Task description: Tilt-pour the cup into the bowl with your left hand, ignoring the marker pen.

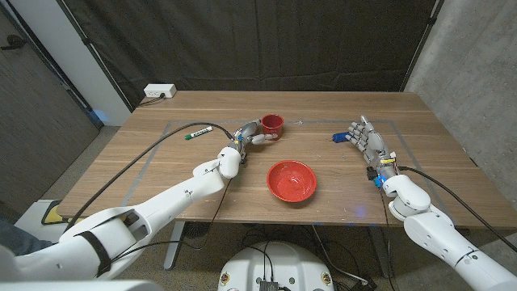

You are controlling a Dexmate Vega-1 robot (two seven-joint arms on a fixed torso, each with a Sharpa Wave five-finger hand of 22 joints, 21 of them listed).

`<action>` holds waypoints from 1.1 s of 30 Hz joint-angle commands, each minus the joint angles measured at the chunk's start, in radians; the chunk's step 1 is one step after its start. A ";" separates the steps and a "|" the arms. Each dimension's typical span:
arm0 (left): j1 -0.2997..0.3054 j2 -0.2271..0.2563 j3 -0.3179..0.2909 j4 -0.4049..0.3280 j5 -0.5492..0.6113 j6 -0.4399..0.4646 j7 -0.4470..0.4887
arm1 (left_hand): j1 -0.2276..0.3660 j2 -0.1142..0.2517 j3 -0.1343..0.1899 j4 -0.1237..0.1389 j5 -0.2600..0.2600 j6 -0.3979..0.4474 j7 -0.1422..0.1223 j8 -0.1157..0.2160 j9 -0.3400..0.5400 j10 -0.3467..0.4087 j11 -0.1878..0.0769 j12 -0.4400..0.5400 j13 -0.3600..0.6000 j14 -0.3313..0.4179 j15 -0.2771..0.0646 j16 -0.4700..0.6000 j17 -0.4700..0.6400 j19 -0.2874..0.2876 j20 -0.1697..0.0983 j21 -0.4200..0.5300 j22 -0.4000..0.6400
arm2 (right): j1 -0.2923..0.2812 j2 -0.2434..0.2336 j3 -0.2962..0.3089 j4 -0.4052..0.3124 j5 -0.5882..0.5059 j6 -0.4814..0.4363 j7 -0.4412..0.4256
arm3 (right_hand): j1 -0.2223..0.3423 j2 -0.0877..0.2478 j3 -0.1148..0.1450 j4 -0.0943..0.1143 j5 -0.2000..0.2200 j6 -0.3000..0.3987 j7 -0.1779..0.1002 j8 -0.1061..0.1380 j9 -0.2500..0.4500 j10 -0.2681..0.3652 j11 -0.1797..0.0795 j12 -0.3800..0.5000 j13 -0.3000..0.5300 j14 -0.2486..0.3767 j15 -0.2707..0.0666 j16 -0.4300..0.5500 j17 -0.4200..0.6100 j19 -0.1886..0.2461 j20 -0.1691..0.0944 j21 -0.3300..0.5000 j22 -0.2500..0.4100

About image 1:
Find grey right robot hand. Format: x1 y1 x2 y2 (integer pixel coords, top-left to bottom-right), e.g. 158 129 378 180
346 115 399 179

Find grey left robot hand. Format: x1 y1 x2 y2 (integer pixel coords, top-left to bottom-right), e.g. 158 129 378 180
228 119 280 157

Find red cup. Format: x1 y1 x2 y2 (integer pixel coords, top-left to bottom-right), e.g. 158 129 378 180
260 113 285 141

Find green marker pen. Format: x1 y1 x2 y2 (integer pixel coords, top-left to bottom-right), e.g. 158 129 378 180
184 125 214 141

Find red bowl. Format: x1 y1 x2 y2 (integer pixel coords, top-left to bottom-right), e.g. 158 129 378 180
266 159 318 204

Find blue needle-tip bottle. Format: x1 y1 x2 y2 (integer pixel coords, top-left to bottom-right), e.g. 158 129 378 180
326 131 352 144

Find black backdrop curtain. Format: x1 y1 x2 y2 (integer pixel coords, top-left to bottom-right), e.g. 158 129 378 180
56 0 445 112

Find white power strip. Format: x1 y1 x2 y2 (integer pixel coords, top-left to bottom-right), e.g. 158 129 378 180
143 83 178 99

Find metal table leg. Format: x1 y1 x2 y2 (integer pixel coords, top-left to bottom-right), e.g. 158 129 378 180
163 221 187 271
369 226 395 279

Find grey tape outline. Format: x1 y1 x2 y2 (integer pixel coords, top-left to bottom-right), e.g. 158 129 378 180
115 119 457 226

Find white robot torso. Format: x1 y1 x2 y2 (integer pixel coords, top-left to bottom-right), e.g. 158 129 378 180
217 241 334 291

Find white floor platform yellow marking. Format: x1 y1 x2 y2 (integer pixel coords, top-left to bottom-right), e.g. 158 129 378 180
14 199 118 243

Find person leg in jeans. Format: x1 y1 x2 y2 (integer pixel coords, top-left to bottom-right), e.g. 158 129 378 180
0 220 53 256

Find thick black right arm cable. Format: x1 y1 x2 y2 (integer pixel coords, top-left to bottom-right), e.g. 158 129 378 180
397 165 517 254

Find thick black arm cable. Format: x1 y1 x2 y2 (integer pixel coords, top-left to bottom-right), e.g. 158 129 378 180
60 121 235 234
397 165 517 254

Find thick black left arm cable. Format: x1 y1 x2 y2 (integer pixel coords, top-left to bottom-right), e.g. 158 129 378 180
60 121 235 234

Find black power strip cord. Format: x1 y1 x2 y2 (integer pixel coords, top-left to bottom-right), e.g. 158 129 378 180
138 92 166 108

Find white floor cable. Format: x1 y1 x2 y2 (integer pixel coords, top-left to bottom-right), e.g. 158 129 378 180
310 224 364 284

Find black door handle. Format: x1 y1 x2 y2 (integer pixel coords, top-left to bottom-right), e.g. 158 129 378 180
1 34 27 52

